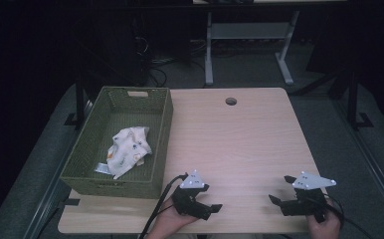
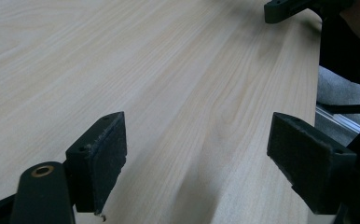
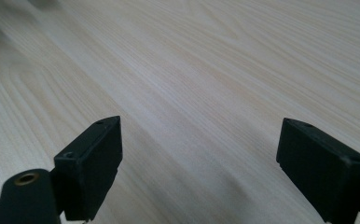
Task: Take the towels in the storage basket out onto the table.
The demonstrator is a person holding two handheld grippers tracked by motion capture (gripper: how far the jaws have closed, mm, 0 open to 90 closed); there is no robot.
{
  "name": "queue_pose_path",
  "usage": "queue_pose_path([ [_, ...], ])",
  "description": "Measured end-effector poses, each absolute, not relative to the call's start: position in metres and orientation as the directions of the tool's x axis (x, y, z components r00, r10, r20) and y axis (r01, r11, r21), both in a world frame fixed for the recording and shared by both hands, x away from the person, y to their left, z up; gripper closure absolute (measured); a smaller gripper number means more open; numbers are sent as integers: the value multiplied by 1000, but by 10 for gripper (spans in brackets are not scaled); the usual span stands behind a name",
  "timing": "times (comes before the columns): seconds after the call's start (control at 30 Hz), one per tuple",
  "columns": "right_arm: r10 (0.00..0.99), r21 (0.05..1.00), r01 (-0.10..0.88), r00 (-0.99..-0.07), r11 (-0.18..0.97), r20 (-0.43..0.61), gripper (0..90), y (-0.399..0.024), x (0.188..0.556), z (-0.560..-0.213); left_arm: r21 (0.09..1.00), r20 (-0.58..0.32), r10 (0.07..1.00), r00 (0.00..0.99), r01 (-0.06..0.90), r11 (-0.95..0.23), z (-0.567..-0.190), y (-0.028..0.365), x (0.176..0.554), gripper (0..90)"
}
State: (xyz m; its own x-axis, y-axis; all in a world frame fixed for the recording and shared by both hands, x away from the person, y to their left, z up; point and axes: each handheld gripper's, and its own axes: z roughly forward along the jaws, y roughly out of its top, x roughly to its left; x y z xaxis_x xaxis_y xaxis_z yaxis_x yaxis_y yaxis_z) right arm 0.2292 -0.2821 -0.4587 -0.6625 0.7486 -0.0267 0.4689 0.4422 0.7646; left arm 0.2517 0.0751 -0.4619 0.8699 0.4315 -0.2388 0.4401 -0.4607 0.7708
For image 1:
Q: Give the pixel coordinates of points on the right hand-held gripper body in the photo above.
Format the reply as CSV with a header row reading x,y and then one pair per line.
x,y
307,202

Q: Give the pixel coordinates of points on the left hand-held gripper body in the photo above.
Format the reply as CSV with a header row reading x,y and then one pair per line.
x,y
188,200

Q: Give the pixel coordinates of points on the white printed cloth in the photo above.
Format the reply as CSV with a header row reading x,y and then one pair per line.
x,y
128,151

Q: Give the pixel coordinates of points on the green woven basket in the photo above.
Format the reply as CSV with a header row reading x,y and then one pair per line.
x,y
90,149

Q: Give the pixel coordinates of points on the person's left hand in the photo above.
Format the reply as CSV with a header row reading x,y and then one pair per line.
x,y
166,222

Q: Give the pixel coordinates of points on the person's right hand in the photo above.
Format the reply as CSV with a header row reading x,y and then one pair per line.
x,y
327,229

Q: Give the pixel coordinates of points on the black metal stand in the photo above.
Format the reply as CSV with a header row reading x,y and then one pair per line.
x,y
79,103
353,99

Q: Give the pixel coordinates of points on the metal floor rail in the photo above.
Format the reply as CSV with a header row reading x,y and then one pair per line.
x,y
52,192
375,172

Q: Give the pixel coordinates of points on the white metal desk frame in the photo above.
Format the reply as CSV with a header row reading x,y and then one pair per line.
x,y
249,30

